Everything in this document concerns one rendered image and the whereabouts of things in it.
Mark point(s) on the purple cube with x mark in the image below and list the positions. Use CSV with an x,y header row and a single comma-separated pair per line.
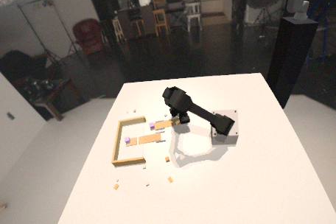
x,y
151,126

